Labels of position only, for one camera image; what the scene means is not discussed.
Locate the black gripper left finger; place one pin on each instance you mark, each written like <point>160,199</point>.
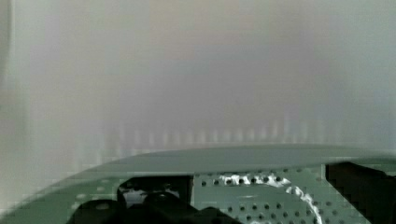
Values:
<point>157,208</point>

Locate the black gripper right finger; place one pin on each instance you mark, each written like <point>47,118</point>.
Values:
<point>372,192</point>

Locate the green plastic strainer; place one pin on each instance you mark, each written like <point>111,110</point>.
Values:
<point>273,184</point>

